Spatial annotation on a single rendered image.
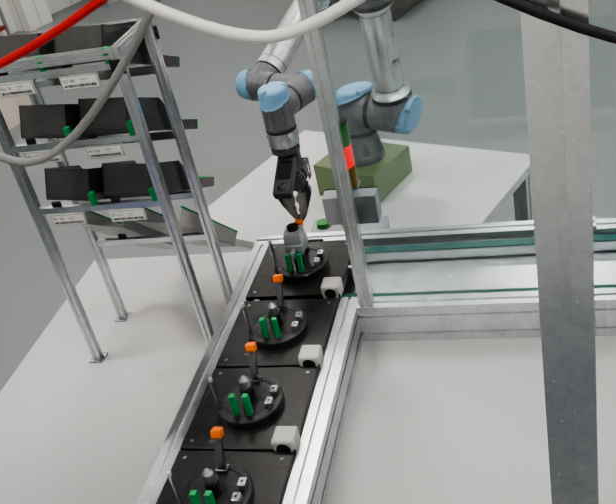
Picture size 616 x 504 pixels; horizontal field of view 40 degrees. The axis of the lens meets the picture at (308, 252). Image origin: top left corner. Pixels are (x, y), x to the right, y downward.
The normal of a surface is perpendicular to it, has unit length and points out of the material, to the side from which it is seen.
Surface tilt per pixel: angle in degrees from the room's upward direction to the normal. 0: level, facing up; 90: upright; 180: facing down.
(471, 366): 0
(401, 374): 0
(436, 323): 90
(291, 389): 0
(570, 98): 90
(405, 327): 90
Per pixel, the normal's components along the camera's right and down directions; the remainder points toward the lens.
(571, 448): -0.20, 0.56
